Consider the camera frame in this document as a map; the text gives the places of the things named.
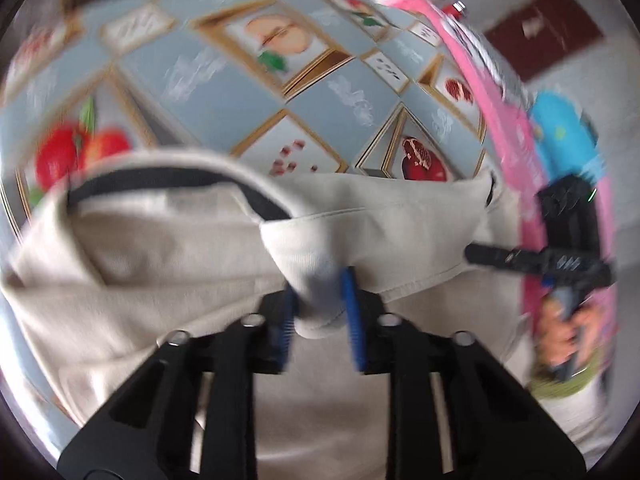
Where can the person's right hand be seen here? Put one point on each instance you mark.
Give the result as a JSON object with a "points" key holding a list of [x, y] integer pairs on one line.
{"points": [[552, 340]]}

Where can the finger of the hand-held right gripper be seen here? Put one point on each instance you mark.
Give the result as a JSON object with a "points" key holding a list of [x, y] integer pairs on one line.
{"points": [[500, 257]]}

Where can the fruit print tablecloth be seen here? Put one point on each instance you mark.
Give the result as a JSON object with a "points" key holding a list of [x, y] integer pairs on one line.
{"points": [[225, 90]]}

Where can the cream jacket with black trim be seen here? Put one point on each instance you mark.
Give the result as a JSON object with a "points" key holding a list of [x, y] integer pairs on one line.
{"points": [[175, 260]]}

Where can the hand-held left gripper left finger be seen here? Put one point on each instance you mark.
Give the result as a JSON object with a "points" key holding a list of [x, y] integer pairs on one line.
{"points": [[286, 340]]}

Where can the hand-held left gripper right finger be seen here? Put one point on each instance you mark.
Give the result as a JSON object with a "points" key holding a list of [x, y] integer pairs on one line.
{"points": [[352, 320]]}

